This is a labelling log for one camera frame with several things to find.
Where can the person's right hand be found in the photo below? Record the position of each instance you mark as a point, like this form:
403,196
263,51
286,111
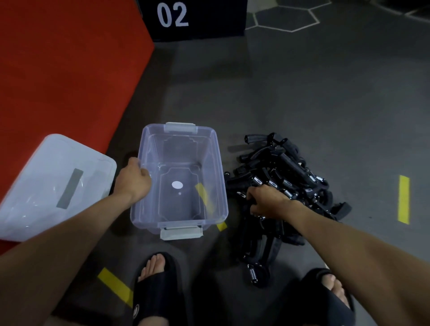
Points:
272,203

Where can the person's left hand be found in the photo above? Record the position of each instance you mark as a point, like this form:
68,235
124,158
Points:
131,184

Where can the person's right thumb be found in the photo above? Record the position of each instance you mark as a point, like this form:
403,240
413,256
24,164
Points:
254,194

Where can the person's left thumb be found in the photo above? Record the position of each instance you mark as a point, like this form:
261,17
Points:
144,174

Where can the black spring grip exerciser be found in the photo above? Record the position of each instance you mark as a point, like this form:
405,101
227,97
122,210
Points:
244,205

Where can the clear plastic storage box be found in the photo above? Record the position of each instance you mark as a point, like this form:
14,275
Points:
181,158

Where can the person's right forearm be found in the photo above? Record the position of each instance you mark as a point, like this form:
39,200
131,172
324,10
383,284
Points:
362,265

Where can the person's left forearm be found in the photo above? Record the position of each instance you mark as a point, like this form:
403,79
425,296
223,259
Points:
57,258

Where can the white round sticker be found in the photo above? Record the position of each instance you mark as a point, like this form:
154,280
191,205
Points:
177,185

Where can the pile of black hand grippers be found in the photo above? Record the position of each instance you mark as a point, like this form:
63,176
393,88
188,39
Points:
289,168

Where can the yellow floor tape strip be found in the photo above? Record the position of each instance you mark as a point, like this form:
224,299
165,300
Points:
404,200
203,198
116,287

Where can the grey tape strip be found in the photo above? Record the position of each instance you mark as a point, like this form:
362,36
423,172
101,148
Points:
70,188

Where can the person's left foot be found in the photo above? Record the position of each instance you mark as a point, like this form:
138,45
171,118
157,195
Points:
153,265

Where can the person's foot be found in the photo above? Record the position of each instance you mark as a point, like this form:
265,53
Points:
336,288
153,265

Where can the clear plastic box lid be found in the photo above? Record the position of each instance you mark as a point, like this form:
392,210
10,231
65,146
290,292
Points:
40,188

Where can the black left slipper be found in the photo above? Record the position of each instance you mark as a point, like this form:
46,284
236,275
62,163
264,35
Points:
158,295

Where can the black slipper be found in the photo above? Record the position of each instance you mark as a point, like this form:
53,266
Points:
322,309
158,295

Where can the person's right foot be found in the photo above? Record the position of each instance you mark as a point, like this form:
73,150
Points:
336,288

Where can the red mat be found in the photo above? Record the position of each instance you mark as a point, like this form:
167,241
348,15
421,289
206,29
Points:
60,74

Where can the black right slipper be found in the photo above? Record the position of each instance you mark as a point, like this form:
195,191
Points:
322,309

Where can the black numbered block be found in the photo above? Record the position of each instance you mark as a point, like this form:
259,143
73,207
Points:
215,20

